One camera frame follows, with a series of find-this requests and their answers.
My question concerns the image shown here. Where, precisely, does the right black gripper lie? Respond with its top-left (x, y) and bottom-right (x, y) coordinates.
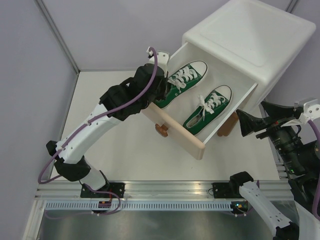
top-left (236, 99), bottom-right (307, 172)

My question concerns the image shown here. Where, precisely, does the brown drawer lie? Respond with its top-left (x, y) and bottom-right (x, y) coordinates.
top-left (217, 112), bottom-right (239, 137)

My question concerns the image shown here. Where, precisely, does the green sneaker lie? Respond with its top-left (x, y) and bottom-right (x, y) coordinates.
top-left (154, 60), bottom-right (208, 109)
top-left (182, 85), bottom-right (233, 136)

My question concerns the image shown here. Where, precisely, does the beige drawer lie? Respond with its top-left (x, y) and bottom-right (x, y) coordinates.
top-left (143, 42), bottom-right (258, 160)

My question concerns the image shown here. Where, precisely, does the bear knob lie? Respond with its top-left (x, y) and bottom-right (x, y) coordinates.
top-left (155, 123), bottom-right (168, 138)

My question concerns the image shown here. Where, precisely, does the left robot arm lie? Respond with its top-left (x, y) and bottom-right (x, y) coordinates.
top-left (46, 63), bottom-right (168, 198)

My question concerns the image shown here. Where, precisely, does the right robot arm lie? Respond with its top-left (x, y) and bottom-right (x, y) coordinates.
top-left (228, 98), bottom-right (320, 240)

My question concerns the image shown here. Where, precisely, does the white cabinet shell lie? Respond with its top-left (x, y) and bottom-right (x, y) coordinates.
top-left (182, 0), bottom-right (316, 112)

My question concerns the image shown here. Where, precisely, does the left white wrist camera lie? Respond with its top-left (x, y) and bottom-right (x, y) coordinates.
top-left (146, 47), bottom-right (170, 77)

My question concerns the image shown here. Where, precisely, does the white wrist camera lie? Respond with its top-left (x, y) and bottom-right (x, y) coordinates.
top-left (146, 47), bottom-right (170, 77)
top-left (282, 97), bottom-right (320, 127)

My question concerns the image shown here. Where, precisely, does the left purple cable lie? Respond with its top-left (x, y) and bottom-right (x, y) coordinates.
top-left (37, 51), bottom-right (159, 185)

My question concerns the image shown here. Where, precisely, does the purple cable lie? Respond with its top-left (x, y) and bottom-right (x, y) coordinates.
top-left (307, 119), bottom-right (320, 218)
top-left (37, 51), bottom-right (159, 185)

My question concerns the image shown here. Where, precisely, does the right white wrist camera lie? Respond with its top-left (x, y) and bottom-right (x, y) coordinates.
top-left (282, 97), bottom-right (320, 127)

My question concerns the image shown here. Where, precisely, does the right aluminium frame rail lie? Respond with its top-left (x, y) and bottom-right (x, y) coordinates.
top-left (258, 101), bottom-right (291, 181)

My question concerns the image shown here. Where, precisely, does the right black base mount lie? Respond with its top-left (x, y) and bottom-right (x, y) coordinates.
top-left (212, 182), bottom-right (234, 199)

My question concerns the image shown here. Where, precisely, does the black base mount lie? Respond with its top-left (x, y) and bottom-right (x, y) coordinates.
top-left (80, 182), bottom-right (125, 198)
top-left (212, 182), bottom-right (234, 199)

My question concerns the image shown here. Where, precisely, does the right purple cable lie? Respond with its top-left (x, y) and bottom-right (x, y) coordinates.
top-left (307, 119), bottom-right (320, 218)

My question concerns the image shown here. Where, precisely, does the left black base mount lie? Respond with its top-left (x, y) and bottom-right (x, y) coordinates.
top-left (80, 182), bottom-right (125, 198)

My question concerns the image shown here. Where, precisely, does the left corner aluminium post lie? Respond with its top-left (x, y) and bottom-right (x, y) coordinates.
top-left (34, 0), bottom-right (81, 76)

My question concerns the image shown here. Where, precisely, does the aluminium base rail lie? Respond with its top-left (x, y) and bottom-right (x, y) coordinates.
top-left (35, 180), bottom-right (294, 201)

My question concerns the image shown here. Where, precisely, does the white slotted cable duct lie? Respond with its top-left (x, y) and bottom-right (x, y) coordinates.
top-left (45, 200), bottom-right (233, 211)

